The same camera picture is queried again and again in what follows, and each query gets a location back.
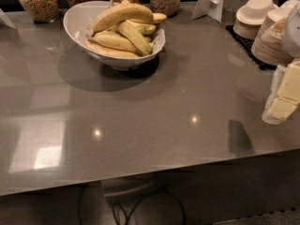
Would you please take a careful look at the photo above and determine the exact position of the stack of large paper plates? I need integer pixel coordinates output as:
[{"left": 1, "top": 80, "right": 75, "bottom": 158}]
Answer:
[{"left": 251, "top": 0, "right": 299, "bottom": 66}]

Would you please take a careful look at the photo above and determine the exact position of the yellow banana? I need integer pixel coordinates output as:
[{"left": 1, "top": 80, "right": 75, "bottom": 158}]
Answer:
[
  {"left": 131, "top": 13, "right": 167, "bottom": 24},
  {"left": 87, "top": 31, "right": 142, "bottom": 55},
  {"left": 91, "top": 3, "right": 153, "bottom": 32},
  {"left": 85, "top": 39, "right": 138, "bottom": 58}
]

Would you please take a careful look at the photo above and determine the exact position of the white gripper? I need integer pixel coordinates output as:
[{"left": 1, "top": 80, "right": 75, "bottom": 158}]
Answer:
[{"left": 262, "top": 3, "right": 300, "bottom": 125}]

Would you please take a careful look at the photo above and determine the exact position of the white folded sign card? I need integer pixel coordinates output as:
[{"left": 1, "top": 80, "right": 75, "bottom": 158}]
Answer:
[{"left": 191, "top": 0, "right": 231, "bottom": 23}]

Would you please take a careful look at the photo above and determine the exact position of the black cable under table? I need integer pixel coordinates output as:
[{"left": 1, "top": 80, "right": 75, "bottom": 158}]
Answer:
[{"left": 77, "top": 185, "right": 188, "bottom": 225}]

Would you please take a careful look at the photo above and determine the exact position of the white card left edge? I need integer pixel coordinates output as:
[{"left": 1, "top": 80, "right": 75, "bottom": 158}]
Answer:
[{"left": 0, "top": 8, "right": 16, "bottom": 29}]

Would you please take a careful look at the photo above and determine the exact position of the yellow banana bottom front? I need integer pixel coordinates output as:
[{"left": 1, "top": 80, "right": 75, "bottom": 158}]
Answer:
[{"left": 85, "top": 39, "right": 138, "bottom": 58}]

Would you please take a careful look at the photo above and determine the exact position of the stack of small paper bowls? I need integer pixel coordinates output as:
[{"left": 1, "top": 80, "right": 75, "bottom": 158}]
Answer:
[{"left": 233, "top": 0, "right": 278, "bottom": 39}]

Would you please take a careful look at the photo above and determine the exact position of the white ceramic bowl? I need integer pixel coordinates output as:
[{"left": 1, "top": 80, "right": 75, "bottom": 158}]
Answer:
[{"left": 63, "top": 1, "right": 166, "bottom": 70}]

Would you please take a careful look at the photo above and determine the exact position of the glass cereal jar far left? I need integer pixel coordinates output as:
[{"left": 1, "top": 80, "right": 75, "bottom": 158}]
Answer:
[{"left": 19, "top": 0, "right": 59, "bottom": 23}]

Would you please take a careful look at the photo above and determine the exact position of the yellow-green banana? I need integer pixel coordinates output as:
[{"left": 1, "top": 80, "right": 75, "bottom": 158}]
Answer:
[
  {"left": 127, "top": 20, "right": 157, "bottom": 35},
  {"left": 116, "top": 21, "right": 152, "bottom": 55}
]

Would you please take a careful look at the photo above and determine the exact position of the black rubber mat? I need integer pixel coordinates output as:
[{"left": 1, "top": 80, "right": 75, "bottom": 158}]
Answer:
[{"left": 225, "top": 25, "right": 276, "bottom": 70}]

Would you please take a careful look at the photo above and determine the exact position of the yellow-green banana behind centre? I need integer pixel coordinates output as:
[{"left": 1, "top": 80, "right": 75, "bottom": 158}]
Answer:
[{"left": 127, "top": 20, "right": 157, "bottom": 35}]

